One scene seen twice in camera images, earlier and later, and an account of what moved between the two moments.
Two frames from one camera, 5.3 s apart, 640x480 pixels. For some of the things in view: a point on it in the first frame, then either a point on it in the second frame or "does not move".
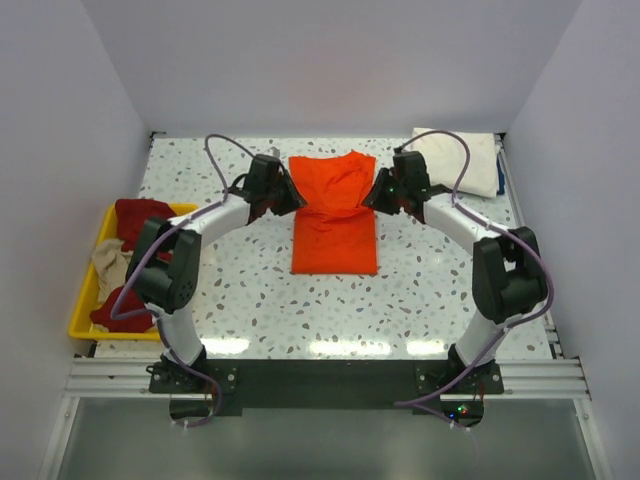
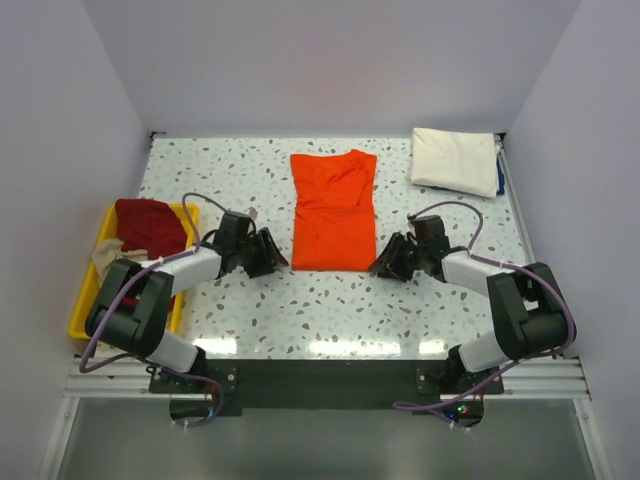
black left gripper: [294, 200] to [269, 255]
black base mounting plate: [232, 385] does not move
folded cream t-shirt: [445, 157] does not move
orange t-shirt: [334, 234] does not move
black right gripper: [374, 198] to [388, 263]
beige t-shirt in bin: [110, 265] does not move
